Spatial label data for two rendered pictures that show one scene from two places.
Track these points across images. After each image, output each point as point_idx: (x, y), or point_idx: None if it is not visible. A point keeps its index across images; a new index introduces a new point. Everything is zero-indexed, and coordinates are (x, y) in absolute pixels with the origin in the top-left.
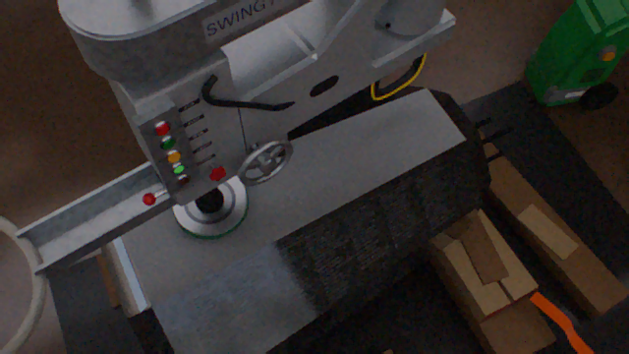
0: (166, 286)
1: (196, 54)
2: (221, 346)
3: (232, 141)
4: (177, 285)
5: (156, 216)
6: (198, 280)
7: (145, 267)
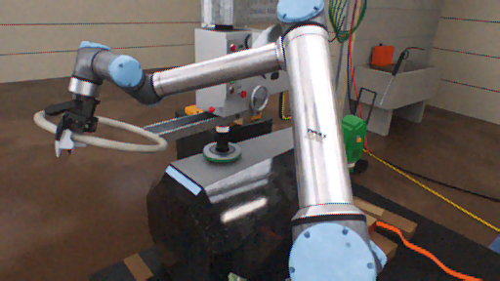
0: (209, 180)
1: (245, 20)
2: (241, 217)
3: (247, 82)
4: (215, 180)
5: (193, 162)
6: (226, 178)
7: (195, 177)
